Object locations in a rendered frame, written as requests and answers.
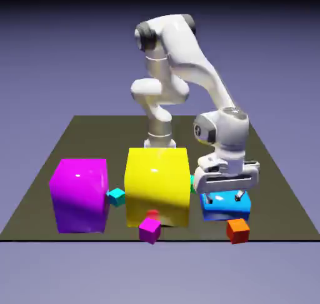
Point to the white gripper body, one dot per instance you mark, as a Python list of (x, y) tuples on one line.
[(251, 177)]

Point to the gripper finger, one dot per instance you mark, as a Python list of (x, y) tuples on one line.
[(209, 199), (239, 196)]

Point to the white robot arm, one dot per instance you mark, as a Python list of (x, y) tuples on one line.
[(185, 53)]

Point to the small green cube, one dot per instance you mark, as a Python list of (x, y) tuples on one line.
[(192, 185)]

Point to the small orange cube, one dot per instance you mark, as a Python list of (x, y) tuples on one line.
[(238, 231)]

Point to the small magenta cube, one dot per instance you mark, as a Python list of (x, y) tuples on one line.
[(149, 230)]

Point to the small cyan cube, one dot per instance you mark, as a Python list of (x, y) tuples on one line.
[(117, 197)]

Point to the large blue box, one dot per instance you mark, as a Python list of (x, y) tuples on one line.
[(226, 206)]

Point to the large yellow box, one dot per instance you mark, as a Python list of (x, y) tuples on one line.
[(157, 184)]

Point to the large magenta box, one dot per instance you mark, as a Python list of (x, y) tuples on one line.
[(80, 191)]

